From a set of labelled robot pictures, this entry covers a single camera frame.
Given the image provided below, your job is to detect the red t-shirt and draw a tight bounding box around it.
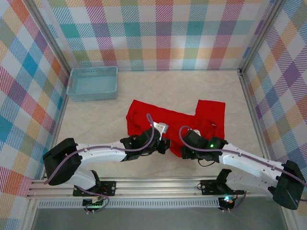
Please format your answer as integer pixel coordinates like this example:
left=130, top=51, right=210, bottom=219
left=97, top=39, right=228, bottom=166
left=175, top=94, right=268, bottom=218
left=126, top=99, right=226, bottom=159

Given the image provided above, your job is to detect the control board with green light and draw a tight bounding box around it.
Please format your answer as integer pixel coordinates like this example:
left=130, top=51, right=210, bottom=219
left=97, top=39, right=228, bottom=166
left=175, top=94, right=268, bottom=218
left=222, top=195, right=236, bottom=206
left=83, top=196, right=106, bottom=208

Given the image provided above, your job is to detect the grey metal panel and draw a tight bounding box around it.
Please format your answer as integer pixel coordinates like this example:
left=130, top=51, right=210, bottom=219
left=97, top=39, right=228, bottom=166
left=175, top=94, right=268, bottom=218
left=31, top=207, right=288, bottom=230

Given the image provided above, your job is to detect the light blue plastic basket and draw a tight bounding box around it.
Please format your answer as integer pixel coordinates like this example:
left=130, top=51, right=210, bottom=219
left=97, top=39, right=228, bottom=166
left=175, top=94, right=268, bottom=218
left=66, top=66, right=119, bottom=103

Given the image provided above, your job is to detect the thin black right gripper wire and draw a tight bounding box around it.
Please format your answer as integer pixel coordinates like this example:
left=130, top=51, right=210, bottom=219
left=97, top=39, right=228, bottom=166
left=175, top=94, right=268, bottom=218
left=197, top=159, right=216, bottom=168

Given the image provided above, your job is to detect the aluminium mounting rail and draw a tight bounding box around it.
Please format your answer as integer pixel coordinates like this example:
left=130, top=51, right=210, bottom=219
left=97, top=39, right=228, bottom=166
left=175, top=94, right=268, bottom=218
left=25, top=177, right=276, bottom=199

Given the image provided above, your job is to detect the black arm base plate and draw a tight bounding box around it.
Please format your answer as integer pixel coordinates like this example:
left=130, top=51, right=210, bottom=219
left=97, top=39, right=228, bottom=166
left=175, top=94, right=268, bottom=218
left=201, top=179, right=244, bottom=195
left=73, top=181, right=117, bottom=196

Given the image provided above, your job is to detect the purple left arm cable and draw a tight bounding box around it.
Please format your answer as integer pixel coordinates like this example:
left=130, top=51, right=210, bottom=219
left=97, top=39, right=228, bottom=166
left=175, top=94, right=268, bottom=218
left=44, top=113, right=155, bottom=215

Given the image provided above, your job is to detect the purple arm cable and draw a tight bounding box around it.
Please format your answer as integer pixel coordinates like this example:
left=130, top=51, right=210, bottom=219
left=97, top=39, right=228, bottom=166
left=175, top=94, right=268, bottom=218
left=179, top=125, right=307, bottom=213
left=44, top=113, right=155, bottom=215

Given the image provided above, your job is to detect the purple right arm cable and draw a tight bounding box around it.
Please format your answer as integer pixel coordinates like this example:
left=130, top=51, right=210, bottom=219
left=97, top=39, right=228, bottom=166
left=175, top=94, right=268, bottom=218
left=179, top=125, right=307, bottom=213

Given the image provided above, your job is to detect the slotted grey cable tray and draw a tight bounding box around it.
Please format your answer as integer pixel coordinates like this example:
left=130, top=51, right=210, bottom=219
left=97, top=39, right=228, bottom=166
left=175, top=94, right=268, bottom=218
left=38, top=198, right=221, bottom=209

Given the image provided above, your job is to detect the aluminium frame floor rail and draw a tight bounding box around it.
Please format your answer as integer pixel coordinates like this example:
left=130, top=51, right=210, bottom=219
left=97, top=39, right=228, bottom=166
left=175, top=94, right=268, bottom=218
left=21, top=69, right=72, bottom=230
left=238, top=69, right=297, bottom=230

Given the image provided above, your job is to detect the aluminium frame post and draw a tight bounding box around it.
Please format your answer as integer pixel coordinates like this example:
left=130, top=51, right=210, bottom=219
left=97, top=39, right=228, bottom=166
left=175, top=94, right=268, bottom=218
left=26, top=0, right=72, bottom=71
left=238, top=0, right=287, bottom=72

